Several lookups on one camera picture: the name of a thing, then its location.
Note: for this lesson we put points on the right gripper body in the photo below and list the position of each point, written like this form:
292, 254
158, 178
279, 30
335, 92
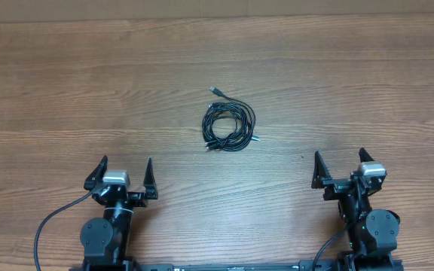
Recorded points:
336, 187

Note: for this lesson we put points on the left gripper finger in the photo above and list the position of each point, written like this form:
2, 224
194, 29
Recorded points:
96, 175
149, 182

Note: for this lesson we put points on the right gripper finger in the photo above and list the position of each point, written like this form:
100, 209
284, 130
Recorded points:
321, 176
365, 156

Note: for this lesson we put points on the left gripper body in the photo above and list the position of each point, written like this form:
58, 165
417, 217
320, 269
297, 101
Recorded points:
136, 199

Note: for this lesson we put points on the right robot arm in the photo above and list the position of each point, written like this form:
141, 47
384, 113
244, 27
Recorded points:
372, 233

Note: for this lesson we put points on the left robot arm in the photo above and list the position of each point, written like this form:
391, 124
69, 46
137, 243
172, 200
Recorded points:
105, 239

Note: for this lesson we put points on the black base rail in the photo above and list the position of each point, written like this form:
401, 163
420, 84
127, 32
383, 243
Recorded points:
302, 265

